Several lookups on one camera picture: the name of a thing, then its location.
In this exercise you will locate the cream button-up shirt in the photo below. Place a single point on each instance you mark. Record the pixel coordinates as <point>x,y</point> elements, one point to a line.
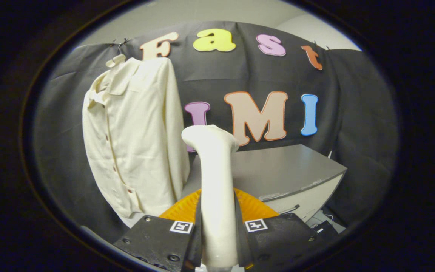
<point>138,139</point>

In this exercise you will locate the black electronics box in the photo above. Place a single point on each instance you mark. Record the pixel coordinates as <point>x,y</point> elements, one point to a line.
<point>325,228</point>

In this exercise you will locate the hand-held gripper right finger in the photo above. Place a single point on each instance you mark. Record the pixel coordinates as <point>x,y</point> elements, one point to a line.
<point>278,241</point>

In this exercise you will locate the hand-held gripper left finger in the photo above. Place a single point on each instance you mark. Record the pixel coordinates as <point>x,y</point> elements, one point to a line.
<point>157,241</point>

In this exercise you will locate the white cabinet with grey top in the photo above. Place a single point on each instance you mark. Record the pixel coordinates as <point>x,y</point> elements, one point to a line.
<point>278,166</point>

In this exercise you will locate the white garment steamer head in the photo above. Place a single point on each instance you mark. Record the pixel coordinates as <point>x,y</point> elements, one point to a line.
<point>217,189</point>

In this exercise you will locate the white hanger hook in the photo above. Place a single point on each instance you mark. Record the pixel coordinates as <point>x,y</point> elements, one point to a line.
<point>114,60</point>

